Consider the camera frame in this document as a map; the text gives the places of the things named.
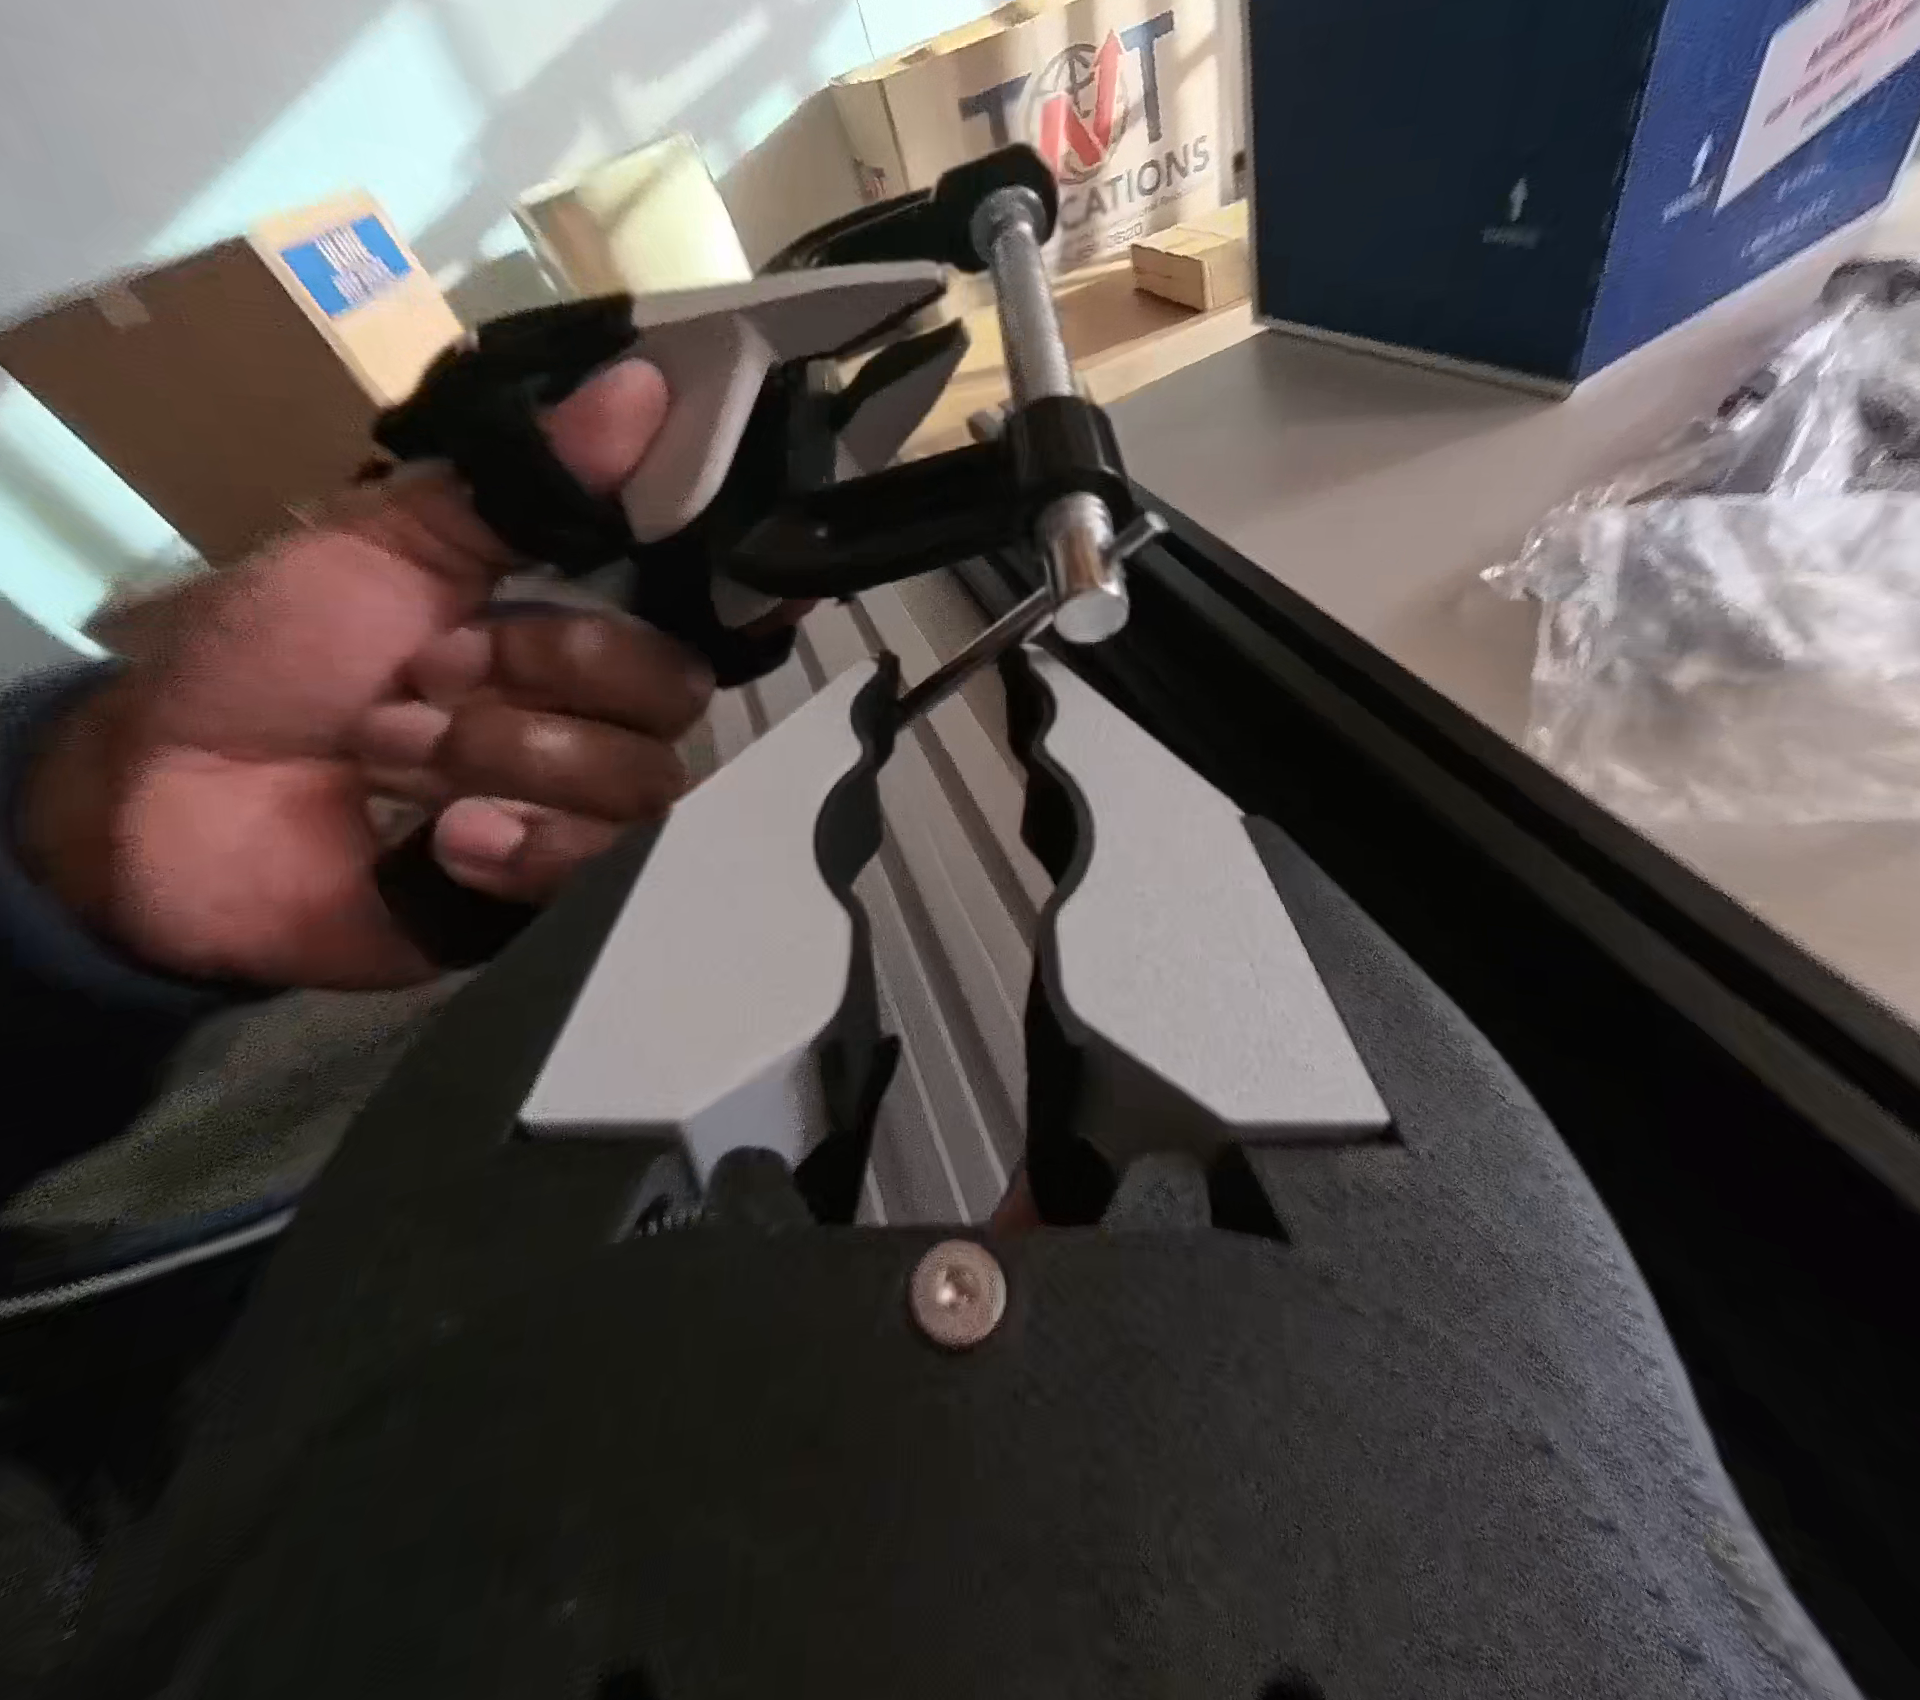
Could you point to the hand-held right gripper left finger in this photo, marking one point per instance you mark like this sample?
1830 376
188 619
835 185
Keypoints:
704 950

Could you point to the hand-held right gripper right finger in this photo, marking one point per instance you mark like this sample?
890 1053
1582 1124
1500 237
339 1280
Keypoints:
1201 965

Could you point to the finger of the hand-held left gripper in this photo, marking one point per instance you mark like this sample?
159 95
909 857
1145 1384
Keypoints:
900 395
780 312

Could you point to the black C-clamp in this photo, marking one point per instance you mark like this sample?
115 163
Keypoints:
1035 304

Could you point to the pile of bagged black clamps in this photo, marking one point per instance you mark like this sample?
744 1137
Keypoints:
1724 634

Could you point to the grey desk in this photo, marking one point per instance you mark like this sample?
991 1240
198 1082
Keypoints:
1351 485

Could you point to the cream plastic wrap roll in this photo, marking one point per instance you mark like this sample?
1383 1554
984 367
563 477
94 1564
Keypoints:
644 215

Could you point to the grey aluminium extrusion beam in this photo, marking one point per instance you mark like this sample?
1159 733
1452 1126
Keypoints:
944 981

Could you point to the cardboard box with blue label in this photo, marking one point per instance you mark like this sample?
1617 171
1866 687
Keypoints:
194 380

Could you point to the small cardboard box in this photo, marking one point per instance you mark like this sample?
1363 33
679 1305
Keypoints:
1193 260

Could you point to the printed cardboard moving box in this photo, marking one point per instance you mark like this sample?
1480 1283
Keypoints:
1110 65

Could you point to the dark blue cardboard box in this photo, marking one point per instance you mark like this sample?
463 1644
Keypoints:
1441 81

